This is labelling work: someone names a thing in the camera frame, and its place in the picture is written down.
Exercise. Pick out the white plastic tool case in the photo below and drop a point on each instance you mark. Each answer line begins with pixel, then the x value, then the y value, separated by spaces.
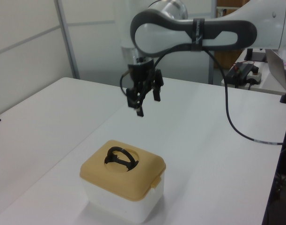
pixel 114 208

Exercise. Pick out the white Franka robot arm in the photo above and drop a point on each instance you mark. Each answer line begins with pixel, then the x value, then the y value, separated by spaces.
pixel 161 35

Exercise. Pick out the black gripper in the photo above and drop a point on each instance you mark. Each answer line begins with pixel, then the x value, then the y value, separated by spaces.
pixel 141 72

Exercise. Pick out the grey emergency stop box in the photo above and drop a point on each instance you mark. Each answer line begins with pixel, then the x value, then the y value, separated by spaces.
pixel 254 76

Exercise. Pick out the tan plastic case lid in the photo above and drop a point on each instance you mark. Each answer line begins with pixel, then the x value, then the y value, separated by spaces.
pixel 98 171

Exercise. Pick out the grey open laptop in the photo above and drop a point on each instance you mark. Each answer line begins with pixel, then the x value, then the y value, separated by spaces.
pixel 276 68

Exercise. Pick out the black power supply box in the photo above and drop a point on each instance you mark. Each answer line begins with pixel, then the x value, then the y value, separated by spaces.
pixel 236 72

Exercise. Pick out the black stand foot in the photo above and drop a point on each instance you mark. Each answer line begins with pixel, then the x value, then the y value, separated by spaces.
pixel 257 56

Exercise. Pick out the grey partition post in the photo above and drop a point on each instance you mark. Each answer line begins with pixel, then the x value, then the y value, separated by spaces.
pixel 211 70
pixel 68 47

